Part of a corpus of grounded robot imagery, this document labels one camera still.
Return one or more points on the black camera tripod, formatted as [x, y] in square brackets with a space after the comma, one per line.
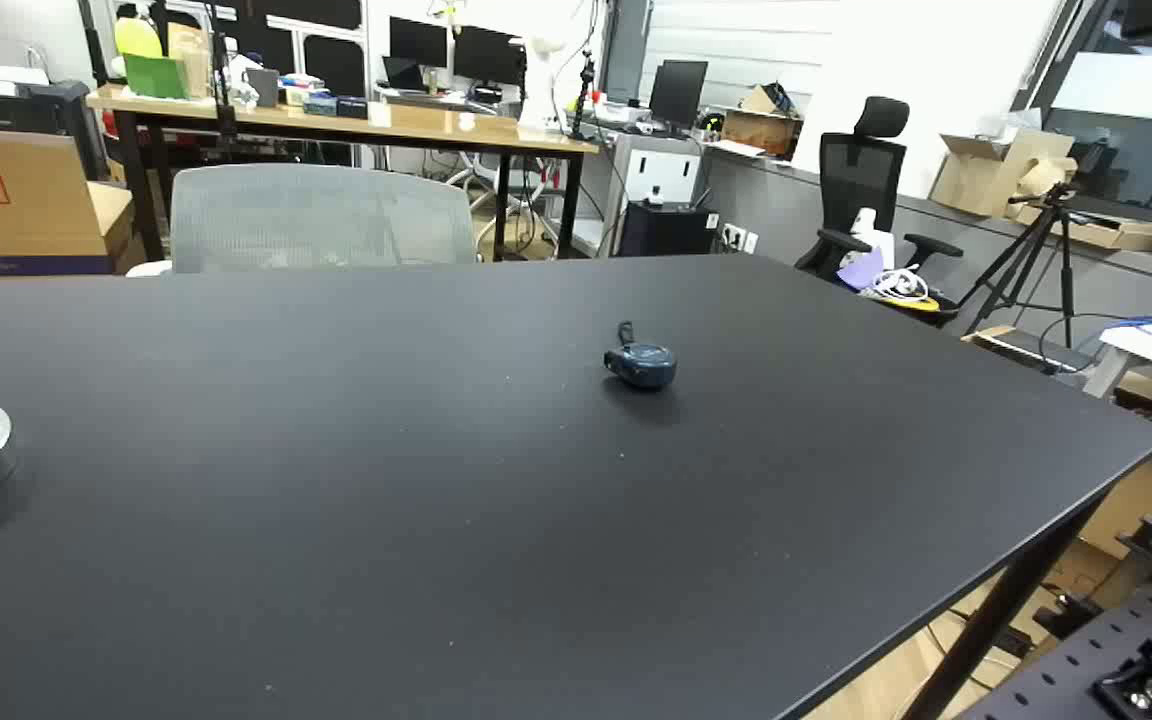
[1037, 242]

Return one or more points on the white power strip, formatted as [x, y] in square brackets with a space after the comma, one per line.
[738, 236]

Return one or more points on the black perforated breadboard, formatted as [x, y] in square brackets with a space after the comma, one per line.
[1082, 660]

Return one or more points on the white plastic bottle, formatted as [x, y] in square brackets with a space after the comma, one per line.
[875, 242]

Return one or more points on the white yellow bicycle helmet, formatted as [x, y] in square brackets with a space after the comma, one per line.
[904, 288]

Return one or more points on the cardboard box with red print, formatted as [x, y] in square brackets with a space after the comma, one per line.
[31, 200]

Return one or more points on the wooden desk with black legs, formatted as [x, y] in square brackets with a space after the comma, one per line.
[403, 125]

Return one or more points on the black monitor on cabinet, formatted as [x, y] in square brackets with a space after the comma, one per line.
[677, 95]

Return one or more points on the white drawer cabinet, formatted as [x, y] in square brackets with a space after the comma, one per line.
[662, 175]

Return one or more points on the green folder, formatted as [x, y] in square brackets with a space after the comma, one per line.
[153, 79]

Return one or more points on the grey mesh chair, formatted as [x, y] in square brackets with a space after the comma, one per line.
[321, 221]

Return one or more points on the open cardboard box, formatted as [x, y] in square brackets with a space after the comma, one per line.
[990, 175]

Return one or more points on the black table leg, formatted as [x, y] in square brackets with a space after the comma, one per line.
[990, 627]

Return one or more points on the black printer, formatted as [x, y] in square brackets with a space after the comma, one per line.
[8, 104]

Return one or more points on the black computer monitor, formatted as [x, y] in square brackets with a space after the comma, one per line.
[489, 54]
[418, 42]

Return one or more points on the black office chair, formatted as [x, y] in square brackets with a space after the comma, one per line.
[858, 166]

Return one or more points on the blue black measuring tape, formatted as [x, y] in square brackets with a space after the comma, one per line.
[643, 365]

